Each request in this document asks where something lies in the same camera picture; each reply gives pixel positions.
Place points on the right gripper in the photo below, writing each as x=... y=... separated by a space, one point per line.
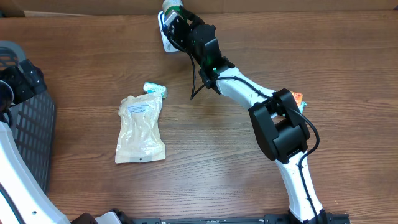
x=191 y=18

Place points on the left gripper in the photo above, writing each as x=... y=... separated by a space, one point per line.
x=26 y=90

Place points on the green lid jar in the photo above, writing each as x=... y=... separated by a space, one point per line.
x=171 y=5

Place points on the teal white tissue pack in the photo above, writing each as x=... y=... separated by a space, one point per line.
x=150 y=87

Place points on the clear bag beige contents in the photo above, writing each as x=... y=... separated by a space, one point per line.
x=139 y=137

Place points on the orange white small box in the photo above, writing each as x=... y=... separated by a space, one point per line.
x=298 y=97

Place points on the green wet wipes pack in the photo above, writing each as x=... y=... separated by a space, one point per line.
x=302 y=106

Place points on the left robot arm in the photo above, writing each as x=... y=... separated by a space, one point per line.
x=22 y=199

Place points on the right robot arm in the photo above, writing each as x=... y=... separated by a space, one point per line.
x=281 y=130

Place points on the white barcode scanner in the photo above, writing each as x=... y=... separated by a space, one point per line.
x=168 y=47

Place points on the grey plastic mesh basket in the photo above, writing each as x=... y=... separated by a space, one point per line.
x=32 y=122

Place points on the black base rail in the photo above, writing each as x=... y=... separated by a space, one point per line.
x=327 y=218

